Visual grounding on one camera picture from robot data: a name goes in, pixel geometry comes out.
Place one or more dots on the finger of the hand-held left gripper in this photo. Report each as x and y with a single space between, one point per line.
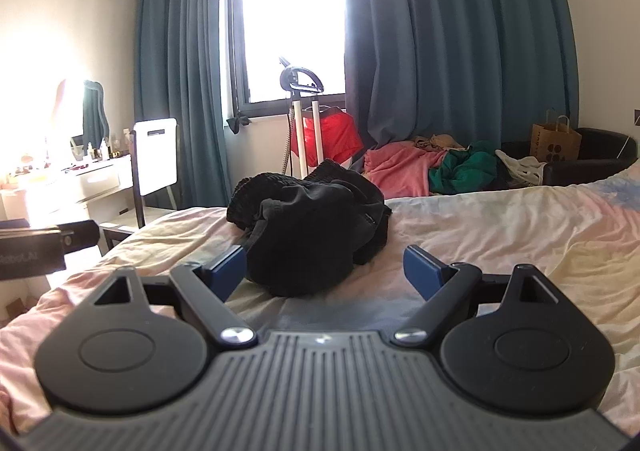
80 235

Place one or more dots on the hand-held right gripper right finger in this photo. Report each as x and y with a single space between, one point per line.
422 273

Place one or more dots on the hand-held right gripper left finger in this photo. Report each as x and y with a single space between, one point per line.
227 273

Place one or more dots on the black clothes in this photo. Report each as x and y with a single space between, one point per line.
310 226

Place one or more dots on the white dressing table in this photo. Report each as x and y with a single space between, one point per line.
60 191

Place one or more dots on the cardboard box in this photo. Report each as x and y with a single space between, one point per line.
12 308

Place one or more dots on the bed with pastel sheet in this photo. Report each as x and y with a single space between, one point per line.
500 251

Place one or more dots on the pink cloth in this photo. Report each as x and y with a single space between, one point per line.
400 166

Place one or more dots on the green cloth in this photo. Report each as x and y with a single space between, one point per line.
462 168

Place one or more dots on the vanity mirror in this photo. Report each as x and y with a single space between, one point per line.
85 108

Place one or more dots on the tan cloth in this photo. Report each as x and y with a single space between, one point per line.
440 142

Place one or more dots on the white cloth on armchair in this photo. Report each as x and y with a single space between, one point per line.
520 168

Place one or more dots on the dark cloth on sill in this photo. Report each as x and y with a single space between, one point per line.
237 122

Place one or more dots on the red bag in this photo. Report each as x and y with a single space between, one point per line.
327 133

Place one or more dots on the garment steamer stand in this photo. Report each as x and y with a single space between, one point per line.
300 101

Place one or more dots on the brown paper bag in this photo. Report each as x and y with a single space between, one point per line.
555 141

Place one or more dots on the teal curtain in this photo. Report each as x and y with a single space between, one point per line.
450 31
175 66

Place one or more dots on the black armchair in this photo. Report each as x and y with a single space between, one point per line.
595 156

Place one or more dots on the window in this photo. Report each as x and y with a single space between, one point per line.
290 21

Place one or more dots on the white chair with dark frame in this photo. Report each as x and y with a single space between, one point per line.
155 156

